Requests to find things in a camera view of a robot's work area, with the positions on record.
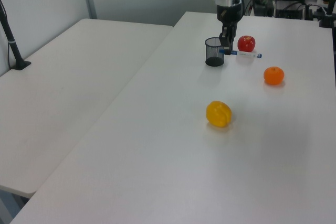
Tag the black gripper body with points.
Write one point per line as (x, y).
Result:
(229, 14)

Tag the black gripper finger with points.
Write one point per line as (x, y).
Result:
(224, 41)
(232, 41)

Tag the white marker with blue cap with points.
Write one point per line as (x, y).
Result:
(248, 55)

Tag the red apple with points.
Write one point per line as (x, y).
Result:
(246, 43)

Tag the black mesh pen cup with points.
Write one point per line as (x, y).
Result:
(213, 53)

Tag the orange fruit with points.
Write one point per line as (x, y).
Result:
(273, 75)

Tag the black electronic equipment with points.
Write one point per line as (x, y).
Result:
(291, 9)

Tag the yellow bell pepper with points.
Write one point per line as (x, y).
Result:
(218, 113)

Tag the black pole with base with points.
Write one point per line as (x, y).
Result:
(11, 45)

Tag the black camera stand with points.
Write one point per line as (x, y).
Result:
(328, 14)

